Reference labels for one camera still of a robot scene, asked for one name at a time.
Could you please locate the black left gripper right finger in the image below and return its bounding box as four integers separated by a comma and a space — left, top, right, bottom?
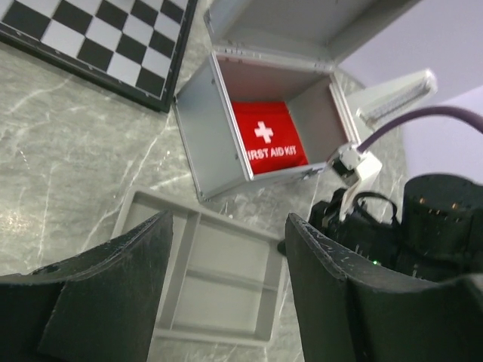
285, 213, 482, 361

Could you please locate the grey divided plastic tray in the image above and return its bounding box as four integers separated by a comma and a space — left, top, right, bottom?
112, 186, 287, 347

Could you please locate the black and white chessboard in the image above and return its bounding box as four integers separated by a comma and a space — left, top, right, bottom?
1, 0, 198, 113

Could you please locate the white metronome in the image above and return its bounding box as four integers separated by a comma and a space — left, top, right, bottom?
346, 69, 438, 131

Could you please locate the grey metal first-aid case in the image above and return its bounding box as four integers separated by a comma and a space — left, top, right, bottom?
174, 0, 414, 201

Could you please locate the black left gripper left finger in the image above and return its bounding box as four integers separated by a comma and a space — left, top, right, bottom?
1, 210, 173, 361

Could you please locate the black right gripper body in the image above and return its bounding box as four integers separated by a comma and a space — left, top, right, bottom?
277, 188, 405, 272

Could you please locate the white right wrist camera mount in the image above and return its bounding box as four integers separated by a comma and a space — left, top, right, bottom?
328, 143, 383, 221

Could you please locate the red fabric zipper pouch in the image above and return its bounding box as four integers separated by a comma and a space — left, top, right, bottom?
232, 102, 309, 175

